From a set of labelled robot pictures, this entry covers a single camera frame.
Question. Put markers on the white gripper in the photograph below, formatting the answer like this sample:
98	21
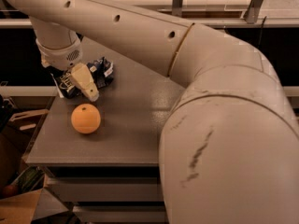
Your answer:
62	57

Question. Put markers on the blue chip bag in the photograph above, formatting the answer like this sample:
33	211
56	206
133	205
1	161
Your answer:
101	71

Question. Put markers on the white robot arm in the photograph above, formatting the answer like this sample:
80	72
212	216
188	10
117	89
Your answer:
229	151

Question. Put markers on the orange fruit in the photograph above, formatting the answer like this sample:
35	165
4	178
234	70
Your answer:
86	118

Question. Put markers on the grey drawer cabinet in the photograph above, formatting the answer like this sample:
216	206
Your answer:
110	176

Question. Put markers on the green object in box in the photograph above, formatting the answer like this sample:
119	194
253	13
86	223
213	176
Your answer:
29	179

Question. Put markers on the red fruit in box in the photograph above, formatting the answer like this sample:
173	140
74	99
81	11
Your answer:
9	191

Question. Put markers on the cardboard box left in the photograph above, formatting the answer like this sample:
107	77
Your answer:
15	138

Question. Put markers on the metal window railing frame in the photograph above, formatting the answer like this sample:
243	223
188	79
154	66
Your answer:
236	6

